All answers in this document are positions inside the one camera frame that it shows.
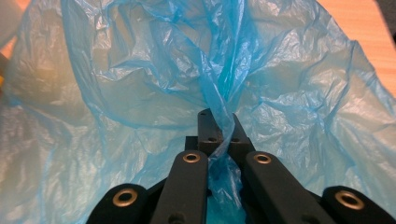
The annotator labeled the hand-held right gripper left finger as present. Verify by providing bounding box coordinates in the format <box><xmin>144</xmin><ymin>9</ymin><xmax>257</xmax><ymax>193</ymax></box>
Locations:
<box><xmin>185</xmin><ymin>107</ymin><xmax>225</xmax><ymax>157</ymax></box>

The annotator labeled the blue plastic trash bag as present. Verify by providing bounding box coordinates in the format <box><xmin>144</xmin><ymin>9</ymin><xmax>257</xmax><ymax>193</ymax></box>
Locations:
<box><xmin>0</xmin><ymin>0</ymin><xmax>396</xmax><ymax>224</ymax></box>

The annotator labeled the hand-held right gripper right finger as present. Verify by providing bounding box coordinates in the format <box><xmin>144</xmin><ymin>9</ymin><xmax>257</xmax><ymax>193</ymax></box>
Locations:
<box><xmin>228</xmin><ymin>112</ymin><xmax>257</xmax><ymax>164</ymax></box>

